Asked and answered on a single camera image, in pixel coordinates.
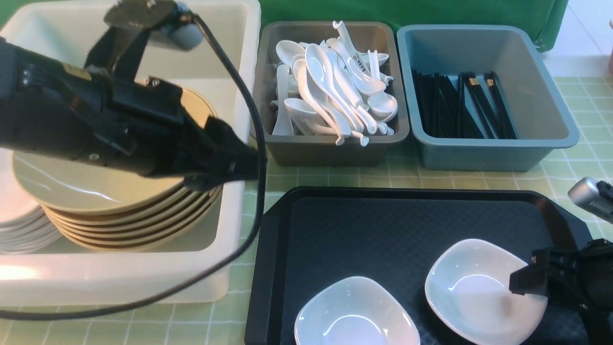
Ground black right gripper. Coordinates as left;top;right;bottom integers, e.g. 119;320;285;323
509;239;613;345

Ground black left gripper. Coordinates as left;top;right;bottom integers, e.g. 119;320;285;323
63;68;266;192

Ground white square dish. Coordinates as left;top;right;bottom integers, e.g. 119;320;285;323
424;239;548;345
294;276;421;345

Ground beige noodle bowl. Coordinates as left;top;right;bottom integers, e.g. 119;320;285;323
12;86;218;215

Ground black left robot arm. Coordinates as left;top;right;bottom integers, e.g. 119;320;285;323
1;41;267;191

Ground bottom stacked beige bowl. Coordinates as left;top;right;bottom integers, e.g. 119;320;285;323
57;203;220;253

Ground grey plastic spoon bin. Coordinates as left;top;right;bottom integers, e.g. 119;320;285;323
252;21;410;166

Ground large white plastic tub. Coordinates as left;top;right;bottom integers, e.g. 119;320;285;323
1;0;261;307

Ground black plastic serving tray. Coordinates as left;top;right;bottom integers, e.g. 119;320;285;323
244;186;592;345

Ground pile of white spoons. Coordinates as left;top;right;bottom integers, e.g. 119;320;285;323
270;21;399;147

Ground blue plastic chopstick bin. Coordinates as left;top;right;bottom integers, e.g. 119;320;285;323
397;24;579;171

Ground green checkered tablecloth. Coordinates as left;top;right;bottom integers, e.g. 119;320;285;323
1;76;612;345

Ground pile of black chopsticks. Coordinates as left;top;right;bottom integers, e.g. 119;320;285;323
411;69;519;140

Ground stack of white plates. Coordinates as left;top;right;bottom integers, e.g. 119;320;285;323
0;149;63;254

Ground green cloth backdrop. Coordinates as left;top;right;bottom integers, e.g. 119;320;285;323
0;0;569;52

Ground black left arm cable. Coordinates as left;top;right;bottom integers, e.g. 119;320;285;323
0;13;268;321

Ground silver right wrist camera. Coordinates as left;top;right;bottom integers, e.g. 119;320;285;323
568;177;613;224

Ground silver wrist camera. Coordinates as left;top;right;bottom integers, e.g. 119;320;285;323
103;0;204;52
568;177;613;224

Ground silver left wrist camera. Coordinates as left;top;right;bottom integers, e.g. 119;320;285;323
103;0;204;52

